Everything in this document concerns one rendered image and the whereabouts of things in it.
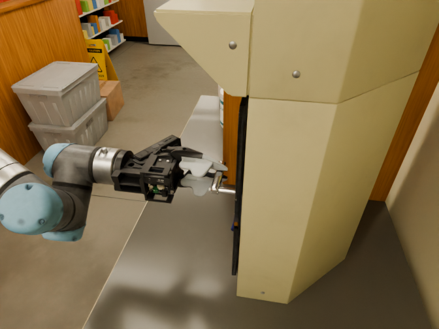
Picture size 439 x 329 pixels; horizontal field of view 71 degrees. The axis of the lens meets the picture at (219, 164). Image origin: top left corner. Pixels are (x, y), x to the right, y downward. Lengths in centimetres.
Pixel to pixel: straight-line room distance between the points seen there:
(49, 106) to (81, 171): 210
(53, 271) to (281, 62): 192
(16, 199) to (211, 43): 35
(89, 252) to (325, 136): 186
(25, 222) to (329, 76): 45
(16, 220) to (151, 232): 41
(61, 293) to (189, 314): 137
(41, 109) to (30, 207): 230
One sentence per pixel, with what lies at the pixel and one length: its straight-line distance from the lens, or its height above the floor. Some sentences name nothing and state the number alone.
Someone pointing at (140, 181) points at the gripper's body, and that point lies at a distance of 59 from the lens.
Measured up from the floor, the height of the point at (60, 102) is 56.
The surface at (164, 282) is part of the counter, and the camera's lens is 77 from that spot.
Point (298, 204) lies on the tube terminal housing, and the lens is 51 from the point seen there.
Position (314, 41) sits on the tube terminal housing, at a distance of 38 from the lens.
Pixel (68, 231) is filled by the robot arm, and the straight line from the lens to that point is 66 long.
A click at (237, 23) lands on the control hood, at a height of 150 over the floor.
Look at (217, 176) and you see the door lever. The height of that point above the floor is 121.
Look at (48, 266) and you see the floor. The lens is 217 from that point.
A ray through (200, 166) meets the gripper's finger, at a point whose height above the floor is 123.
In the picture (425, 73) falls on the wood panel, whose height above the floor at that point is 133.
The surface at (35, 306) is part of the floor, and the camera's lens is 204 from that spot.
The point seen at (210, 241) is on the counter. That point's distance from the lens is 83.
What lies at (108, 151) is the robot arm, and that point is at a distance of 65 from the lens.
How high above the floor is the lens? 158
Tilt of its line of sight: 37 degrees down
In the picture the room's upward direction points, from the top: straight up
